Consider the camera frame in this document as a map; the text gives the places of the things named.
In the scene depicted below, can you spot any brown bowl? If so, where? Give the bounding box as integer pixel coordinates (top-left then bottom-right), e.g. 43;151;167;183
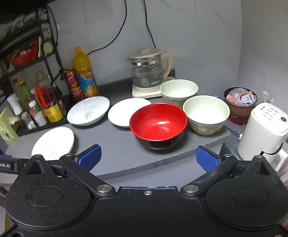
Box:
223;87;258;122

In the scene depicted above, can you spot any cream kettle base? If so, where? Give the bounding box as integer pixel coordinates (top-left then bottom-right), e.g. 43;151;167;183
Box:
132;75;176;99

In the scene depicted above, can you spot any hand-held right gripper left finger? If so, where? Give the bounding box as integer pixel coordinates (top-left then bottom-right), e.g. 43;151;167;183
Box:
24;144;116;198

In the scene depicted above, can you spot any white-capped bottle green label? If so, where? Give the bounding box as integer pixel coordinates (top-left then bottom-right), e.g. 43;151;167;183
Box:
28;100;48;127

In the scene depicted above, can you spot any small clear spice jar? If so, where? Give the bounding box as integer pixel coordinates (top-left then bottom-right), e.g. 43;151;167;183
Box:
20;111;36;130

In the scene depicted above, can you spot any black plug with cable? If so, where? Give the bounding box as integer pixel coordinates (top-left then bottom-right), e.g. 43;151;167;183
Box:
139;0;157;49
87;0;129;56

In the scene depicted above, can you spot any green cardboard box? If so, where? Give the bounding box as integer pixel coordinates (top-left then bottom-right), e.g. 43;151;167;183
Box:
0;107;19;146

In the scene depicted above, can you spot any plain white plate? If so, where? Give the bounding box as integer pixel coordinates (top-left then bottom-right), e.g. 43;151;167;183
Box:
31;127;75;158

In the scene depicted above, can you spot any dark sauce bottle red handle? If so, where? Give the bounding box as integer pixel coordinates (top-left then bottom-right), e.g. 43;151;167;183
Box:
36;85;64;123

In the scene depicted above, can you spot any red plastic basket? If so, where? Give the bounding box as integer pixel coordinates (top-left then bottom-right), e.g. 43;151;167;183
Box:
11;46;39;67

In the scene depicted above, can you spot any clear glass bottle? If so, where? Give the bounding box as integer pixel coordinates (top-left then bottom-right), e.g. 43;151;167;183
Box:
36;70;52;89

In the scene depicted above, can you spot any red-capped bottle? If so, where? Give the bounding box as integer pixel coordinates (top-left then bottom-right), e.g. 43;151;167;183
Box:
11;78;22;97

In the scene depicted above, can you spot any pile of small packets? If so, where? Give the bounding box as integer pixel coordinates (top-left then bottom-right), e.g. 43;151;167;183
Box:
226;88;256;106

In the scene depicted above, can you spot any dark bottle with yellow label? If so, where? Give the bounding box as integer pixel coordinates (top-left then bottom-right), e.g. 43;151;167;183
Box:
51;84;68;115

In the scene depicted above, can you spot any white electric appliance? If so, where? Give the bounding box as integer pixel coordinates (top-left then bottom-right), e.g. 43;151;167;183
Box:
237;102;288;172

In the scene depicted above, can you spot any pale green ceramic bowl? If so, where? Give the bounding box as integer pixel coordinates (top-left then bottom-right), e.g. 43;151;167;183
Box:
159;79;199;104
183;95;231;136

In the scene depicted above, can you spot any black metal rack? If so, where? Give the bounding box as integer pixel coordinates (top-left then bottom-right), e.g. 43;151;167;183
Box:
0;5;70;137

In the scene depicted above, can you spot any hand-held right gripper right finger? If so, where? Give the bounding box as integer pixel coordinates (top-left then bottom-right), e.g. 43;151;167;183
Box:
180;146;281;198

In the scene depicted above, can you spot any white plate with crossed-utensils print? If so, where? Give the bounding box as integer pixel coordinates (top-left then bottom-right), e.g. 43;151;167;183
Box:
108;98;152;128

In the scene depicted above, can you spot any white plate with blue print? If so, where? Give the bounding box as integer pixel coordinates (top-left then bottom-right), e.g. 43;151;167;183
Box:
67;96;110;127

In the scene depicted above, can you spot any red and black bowl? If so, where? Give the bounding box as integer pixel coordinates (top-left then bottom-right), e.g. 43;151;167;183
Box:
129;102;188;150

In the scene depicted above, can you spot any white grinder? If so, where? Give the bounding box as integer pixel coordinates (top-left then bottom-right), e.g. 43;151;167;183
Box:
7;93;23;116

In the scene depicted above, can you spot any glass kettle with cream lid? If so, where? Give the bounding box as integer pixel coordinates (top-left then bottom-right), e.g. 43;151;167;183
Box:
126;47;173;88

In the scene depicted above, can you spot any yellow-capped green label bottle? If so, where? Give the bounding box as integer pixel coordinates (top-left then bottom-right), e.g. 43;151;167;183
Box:
18;79;34;109

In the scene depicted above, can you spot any orange juice bottle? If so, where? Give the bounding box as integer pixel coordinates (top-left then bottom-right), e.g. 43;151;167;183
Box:
74;46;99;98

